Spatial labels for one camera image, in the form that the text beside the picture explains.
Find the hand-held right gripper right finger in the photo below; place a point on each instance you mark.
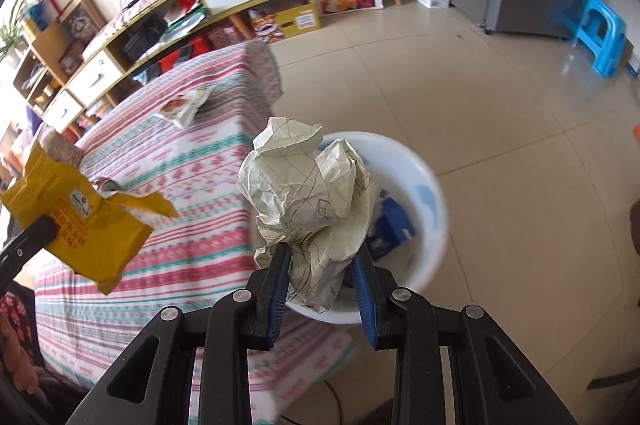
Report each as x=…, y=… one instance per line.
x=367, y=305

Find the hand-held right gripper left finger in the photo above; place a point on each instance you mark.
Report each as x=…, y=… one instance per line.
x=279, y=290

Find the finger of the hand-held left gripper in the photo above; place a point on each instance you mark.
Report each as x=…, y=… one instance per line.
x=30, y=240

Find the golden yellow snack bag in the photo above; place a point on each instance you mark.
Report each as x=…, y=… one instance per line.
x=75, y=225

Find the blue snack box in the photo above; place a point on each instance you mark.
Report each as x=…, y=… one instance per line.
x=392, y=220

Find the red soda can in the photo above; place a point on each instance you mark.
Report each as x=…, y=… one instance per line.
x=107, y=186

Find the white plastic bucket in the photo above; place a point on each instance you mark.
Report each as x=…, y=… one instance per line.
x=425, y=215

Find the lined paper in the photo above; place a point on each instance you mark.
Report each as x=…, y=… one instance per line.
x=300, y=185

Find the snack wrapper with red print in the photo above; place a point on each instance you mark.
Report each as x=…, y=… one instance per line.
x=182, y=107

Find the dark floral cloth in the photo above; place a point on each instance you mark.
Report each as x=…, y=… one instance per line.
x=12, y=315

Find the large clear snack jar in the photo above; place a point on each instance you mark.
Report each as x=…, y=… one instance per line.
x=60, y=147

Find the patterned striped tablecloth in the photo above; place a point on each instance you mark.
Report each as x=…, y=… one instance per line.
x=175, y=185

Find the white drawer with small knob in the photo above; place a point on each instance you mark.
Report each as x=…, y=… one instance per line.
x=95, y=77

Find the wooden shelf unit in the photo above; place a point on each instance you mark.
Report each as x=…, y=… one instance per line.
x=47, y=40

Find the green potted plant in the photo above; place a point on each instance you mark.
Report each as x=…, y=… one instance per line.
x=10, y=35

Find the framed cat picture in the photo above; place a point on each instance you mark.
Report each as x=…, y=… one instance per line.
x=82, y=17

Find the black box device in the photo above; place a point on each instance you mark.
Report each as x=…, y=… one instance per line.
x=145, y=40

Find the red flat box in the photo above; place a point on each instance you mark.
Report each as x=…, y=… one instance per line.
x=182, y=60

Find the pink patterned box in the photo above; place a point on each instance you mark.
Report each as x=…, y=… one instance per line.
x=225, y=39

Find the yellow cardboard carton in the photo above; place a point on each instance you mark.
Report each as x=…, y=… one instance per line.
x=295, y=22

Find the red and green bags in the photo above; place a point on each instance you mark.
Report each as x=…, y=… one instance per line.
x=187, y=5

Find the blue plastic stool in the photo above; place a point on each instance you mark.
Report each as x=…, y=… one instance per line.
x=605, y=30

